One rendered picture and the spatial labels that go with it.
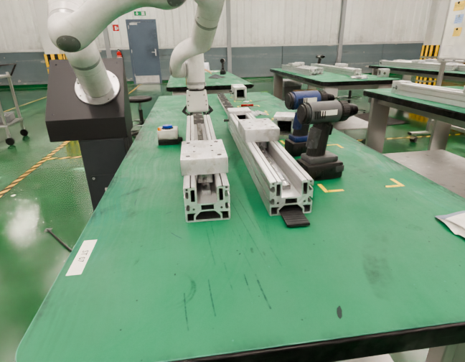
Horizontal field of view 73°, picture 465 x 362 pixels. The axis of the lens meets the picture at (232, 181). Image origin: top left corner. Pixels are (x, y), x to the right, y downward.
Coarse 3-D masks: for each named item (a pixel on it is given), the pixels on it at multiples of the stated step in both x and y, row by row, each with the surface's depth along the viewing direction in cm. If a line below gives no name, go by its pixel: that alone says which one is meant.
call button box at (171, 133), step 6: (174, 126) 132; (162, 132) 126; (168, 132) 127; (174, 132) 127; (162, 138) 127; (168, 138) 128; (174, 138) 128; (180, 138) 132; (162, 144) 128; (168, 144) 129
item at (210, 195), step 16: (192, 128) 118; (208, 128) 118; (192, 176) 74; (224, 176) 73; (192, 192) 74; (208, 192) 73; (224, 192) 69; (192, 208) 70; (208, 208) 71; (224, 208) 71
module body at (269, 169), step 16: (240, 144) 113; (272, 144) 97; (256, 160) 84; (272, 160) 91; (288, 160) 83; (256, 176) 87; (272, 176) 73; (288, 176) 81; (304, 176) 72; (272, 192) 71; (288, 192) 74; (304, 192) 72; (272, 208) 75; (304, 208) 75
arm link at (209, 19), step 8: (200, 0) 107; (208, 0) 107; (216, 0) 108; (224, 0) 110; (200, 8) 111; (208, 8) 110; (216, 8) 110; (200, 16) 114; (208, 16) 113; (216, 16) 113; (200, 24) 117; (208, 24) 116; (216, 24) 118
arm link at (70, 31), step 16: (96, 0) 100; (112, 0) 100; (128, 0) 100; (144, 0) 100; (160, 0) 97; (176, 0) 97; (48, 16) 103; (64, 16) 100; (80, 16) 100; (96, 16) 102; (112, 16) 104; (48, 32) 103; (64, 32) 101; (80, 32) 103; (96, 32) 106; (64, 48) 105; (80, 48) 107
